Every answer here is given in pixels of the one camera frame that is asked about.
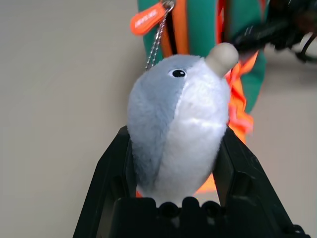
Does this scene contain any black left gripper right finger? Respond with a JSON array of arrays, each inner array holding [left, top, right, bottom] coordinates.
[[212, 126, 312, 238]]

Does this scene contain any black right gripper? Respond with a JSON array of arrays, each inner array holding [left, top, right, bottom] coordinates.
[[234, 0, 317, 50]]

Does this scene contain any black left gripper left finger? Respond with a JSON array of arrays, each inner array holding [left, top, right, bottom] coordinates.
[[73, 125, 139, 238]]

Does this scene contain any orange teal backpack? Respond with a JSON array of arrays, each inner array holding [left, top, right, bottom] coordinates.
[[137, 0, 271, 199]]

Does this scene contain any grey white plush toy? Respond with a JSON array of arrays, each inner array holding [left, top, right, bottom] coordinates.
[[126, 42, 240, 206]]

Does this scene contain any orange zipper pull tag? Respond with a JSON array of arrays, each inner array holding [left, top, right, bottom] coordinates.
[[130, 2, 166, 37]]

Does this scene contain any silver bead chain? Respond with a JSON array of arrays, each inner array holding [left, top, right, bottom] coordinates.
[[145, 7, 174, 71]]

